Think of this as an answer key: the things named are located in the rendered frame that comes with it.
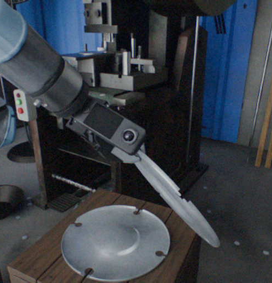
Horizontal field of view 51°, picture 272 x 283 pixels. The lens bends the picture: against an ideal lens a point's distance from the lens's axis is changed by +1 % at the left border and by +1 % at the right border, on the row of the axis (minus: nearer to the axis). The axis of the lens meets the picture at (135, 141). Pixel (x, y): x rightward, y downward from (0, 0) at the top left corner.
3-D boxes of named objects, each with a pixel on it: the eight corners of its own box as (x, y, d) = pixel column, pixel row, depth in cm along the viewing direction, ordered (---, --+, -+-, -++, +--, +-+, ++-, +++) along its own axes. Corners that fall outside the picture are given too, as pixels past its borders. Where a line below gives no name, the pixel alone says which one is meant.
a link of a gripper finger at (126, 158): (126, 152, 62) (100, 129, 56) (144, 161, 58) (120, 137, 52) (118, 163, 61) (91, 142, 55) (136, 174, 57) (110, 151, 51)
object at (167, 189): (194, 234, 77) (196, 232, 77) (240, 263, 48) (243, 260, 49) (124, 153, 79) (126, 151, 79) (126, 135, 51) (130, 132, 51)
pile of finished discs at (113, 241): (141, 302, 60) (141, 299, 60) (37, 256, 72) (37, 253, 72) (183, 223, 84) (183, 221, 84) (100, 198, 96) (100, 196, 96)
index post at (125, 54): (127, 75, 116) (127, 50, 112) (121, 74, 117) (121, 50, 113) (131, 74, 118) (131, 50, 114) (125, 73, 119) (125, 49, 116)
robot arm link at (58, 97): (73, 58, 40) (38, 105, 39) (94, 79, 43) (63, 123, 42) (49, 54, 45) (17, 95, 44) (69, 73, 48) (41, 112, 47)
